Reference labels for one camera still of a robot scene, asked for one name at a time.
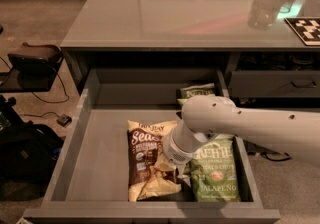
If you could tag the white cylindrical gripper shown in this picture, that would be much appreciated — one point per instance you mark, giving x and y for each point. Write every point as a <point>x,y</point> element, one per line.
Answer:
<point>176,152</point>

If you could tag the brown sea salt chip bag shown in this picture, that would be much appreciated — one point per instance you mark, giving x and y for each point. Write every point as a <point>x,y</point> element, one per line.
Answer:
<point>145,144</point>

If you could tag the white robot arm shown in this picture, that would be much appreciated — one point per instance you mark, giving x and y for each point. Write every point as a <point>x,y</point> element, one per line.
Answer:
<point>204,118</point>

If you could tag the green jalapeno chip bag front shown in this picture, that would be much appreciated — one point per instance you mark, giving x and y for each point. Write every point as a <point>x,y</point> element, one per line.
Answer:
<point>213,172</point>

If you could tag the grey open top drawer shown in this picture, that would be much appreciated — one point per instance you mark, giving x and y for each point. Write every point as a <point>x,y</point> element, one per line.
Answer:
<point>90,181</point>

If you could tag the green chip bag rear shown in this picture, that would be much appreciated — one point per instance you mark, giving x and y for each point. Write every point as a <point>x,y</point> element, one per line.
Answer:
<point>205,89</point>

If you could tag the grey right upper drawer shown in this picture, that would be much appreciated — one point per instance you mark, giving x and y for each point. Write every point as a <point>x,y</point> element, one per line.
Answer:
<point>274,84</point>

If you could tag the black bag on floor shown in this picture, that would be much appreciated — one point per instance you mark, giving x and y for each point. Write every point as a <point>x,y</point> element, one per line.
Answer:
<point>28,151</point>

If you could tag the grey counter cabinet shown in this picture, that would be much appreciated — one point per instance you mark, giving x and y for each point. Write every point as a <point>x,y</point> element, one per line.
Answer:
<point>229,35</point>

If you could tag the small black power adapter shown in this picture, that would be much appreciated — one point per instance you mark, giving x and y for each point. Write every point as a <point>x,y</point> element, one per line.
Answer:
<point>64,120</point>

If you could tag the black device on stand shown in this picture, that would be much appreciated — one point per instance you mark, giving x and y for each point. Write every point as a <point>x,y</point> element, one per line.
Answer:
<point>34,67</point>

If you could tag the black white fiducial marker board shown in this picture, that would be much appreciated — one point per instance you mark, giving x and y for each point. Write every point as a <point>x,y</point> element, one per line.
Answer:
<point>306,28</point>

